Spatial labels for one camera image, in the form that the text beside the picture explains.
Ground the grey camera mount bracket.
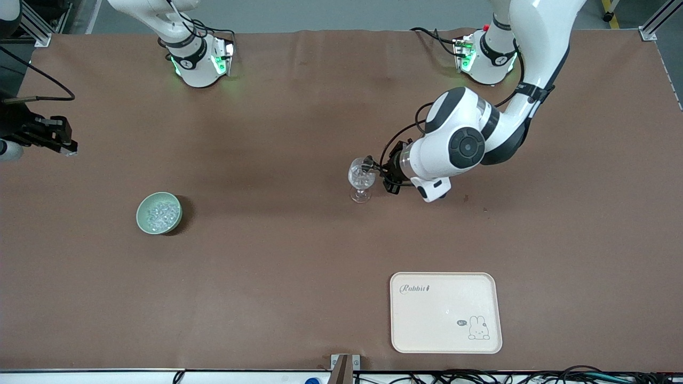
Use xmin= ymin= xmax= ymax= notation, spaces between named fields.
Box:
xmin=330 ymin=354 xmax=361 ymax=384

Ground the black cable bundle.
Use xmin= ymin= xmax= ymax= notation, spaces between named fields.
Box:
xmin=352 ymin=365 xmax=683 ymax=384

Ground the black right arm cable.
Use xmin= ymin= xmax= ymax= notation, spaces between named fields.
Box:
xmin=0 ymin=45 xmax=76 ymax=102

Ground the cream rabbit print tray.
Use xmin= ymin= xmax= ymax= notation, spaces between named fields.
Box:
xmin=390 ymin=272 xmax=503 ymax=354

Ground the black right base cable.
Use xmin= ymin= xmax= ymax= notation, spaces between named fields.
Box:
xmin=192 ymin=21 xmax=238 ymax=42

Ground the aluminium frame profile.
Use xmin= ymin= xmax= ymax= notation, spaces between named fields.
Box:
xmin=19 ymin=0 xmax=52 ymax=47
xmin=639 ymin=0 xmax=683 ymax=42

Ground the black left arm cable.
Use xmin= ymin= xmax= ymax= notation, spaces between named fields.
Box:
xmin=380 ymin=80 xmax=537 ymax=179

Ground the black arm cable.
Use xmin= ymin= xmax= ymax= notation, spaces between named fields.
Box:
xmin=0 ymin=45 xmax=76 ymax=102
xmin=380 ymin=80 xmax=537 ymax=179

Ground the black base cable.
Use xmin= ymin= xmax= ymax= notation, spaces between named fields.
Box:
xmin=410 ymin=27 xmax=459 ymax=57
xmin=192 ymin=21 xmax=238 ymax=42

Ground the pile of clear ice cubes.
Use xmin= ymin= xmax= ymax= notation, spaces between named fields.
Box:
xmin=147 ymin=202 xmax=180 ymax=231

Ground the black left base cable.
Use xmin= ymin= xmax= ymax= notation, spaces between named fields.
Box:
xmin=410 ymin=27 xmax=459 ymax=57

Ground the clear stemmed wine glass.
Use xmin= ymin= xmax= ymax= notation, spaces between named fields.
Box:
xmin=348 ymin=157 xmax=377 ymax=204

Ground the mint green bowl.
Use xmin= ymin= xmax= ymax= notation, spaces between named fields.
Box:
xmin=136 ymin=192 xmax=183 ymax=235

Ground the brown table cover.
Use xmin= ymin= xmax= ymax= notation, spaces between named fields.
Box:
xmin=0 ymin=29 xmax=683 ymax=372

